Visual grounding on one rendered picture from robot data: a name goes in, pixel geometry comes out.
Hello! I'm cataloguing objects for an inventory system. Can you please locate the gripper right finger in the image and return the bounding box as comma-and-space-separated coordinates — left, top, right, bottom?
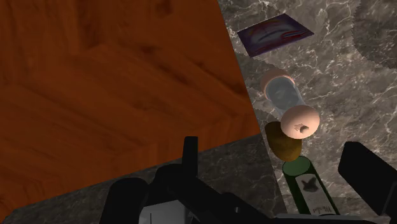
337, 141, 397, 224

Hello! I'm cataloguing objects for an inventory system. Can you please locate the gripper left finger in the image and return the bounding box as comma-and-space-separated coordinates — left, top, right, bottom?
99, 136, 274, 224

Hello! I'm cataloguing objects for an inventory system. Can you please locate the dark green labelled bottle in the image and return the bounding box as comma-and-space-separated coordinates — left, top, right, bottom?
281, 156, 340, 216

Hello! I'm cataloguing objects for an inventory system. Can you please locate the glass grinder with pink caps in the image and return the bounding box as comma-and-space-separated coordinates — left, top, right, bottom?
260, 69, 321, 140

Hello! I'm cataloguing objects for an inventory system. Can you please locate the brown kiwi fruit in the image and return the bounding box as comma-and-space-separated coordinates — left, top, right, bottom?
264, 121, 303, 162

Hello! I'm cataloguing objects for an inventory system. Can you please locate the purple patterned book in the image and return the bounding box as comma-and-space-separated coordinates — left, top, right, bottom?
237, 13, 315, 58

